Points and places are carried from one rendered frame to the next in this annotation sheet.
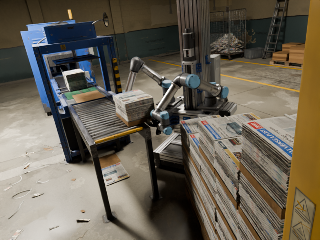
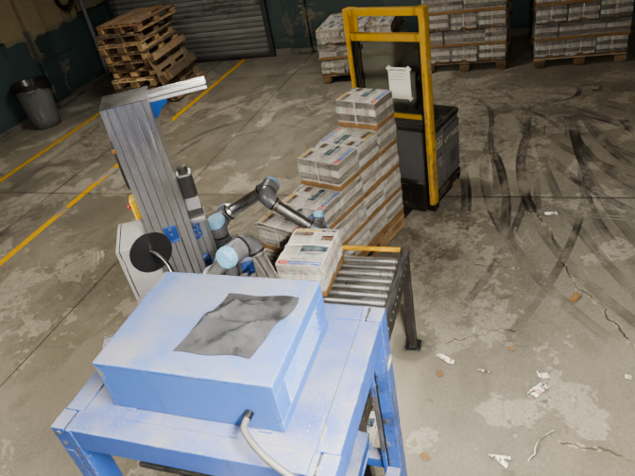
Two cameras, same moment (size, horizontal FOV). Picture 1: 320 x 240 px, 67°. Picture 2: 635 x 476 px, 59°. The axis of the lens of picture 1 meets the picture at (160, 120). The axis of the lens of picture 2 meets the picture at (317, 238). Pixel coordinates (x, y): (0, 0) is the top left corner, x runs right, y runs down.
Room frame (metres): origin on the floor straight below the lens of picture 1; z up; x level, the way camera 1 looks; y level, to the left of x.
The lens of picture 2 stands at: (4.05, 2.33, 2.87)
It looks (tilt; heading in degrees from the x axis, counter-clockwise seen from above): 33 degrees down; 228
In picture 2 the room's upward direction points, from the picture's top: 11 degrees counter-clockwise
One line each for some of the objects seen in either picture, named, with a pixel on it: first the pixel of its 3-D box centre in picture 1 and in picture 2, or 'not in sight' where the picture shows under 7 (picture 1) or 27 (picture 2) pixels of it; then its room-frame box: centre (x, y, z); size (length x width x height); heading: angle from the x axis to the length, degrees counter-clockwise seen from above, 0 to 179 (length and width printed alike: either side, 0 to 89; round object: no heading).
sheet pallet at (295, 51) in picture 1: (296, 54); not in sight; (7.20, -4.24, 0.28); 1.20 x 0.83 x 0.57; 25
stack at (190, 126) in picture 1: (225, 195); (329, 232); (1.46, -0.43, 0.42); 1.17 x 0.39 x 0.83; 7
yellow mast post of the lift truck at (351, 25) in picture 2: not in sight; (361, 108); (0.34, -0.89, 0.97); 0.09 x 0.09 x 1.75; 7
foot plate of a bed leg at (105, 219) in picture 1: (109, 216); (413, 344); (1.81, 0.58, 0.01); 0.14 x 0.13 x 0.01; 115
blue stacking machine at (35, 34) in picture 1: (61, 60); not in sight; (5.91, 2.14, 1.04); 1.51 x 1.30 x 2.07; 25
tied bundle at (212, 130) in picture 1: (235, 141); (328, 166); (1.32, -0.44, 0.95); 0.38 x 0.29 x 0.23; 97
